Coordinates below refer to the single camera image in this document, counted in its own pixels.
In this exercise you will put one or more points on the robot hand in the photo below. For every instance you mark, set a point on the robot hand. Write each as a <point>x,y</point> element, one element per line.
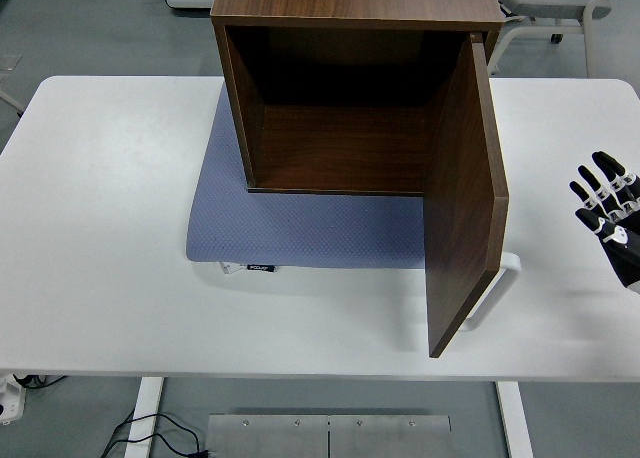
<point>622,258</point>

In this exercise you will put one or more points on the brown wooden cabinet door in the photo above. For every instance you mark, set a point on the brown wooden cabinet door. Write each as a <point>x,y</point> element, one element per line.
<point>462,203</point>

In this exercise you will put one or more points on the white table leg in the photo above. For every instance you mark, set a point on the white table leg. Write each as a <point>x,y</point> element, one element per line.
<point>515,423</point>
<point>146,418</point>

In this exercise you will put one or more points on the blue-grey mat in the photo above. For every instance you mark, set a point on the blue-grey mat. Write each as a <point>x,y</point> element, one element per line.
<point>300,228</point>

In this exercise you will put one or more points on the black mat label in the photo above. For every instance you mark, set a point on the black mat label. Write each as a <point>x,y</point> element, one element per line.
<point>261,267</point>

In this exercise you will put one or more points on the small white mat tag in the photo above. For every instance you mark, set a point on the small white mat tag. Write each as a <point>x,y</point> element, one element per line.
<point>227,267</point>

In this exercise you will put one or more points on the grey metal plate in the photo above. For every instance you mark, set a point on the grey metal plate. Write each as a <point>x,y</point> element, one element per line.
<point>270,438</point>

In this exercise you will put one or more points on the white power strip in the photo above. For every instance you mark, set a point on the white power strip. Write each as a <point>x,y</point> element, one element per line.
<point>10,398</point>

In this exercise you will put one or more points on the clear acrylic plate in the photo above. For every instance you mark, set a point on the clear acrylic plate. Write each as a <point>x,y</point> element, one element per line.
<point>9,62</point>

